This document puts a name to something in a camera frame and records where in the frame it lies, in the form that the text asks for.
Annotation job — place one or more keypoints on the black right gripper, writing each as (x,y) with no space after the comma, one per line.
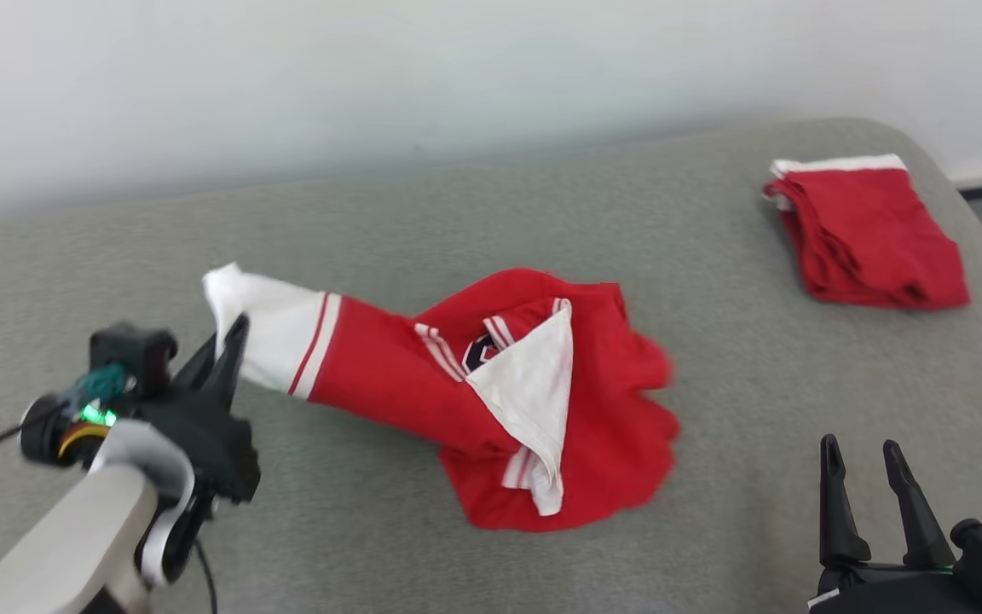
(892,593)

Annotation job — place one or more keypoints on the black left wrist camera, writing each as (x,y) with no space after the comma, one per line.
(133,354)

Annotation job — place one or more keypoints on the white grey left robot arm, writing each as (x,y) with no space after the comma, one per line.
(73,537)

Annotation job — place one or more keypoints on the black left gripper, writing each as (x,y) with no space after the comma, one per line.
(210,443)

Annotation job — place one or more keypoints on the red basketball jersey white sleeves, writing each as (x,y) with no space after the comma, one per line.
(610,409)

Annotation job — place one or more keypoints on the red shorts white stripe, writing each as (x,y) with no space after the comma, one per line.
(875,239)

